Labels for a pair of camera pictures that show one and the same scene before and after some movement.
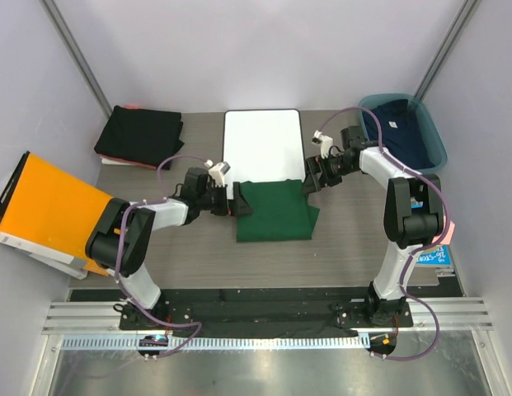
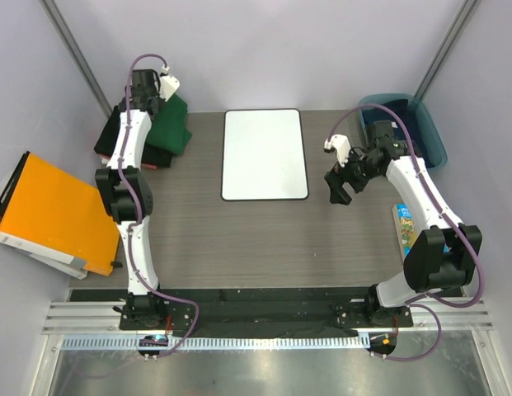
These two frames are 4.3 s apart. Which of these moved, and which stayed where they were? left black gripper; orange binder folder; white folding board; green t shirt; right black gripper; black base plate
Moved: left black gripper; green t shirt; right black gripper
Stayed: orange binder folder; black base plate; white folding board
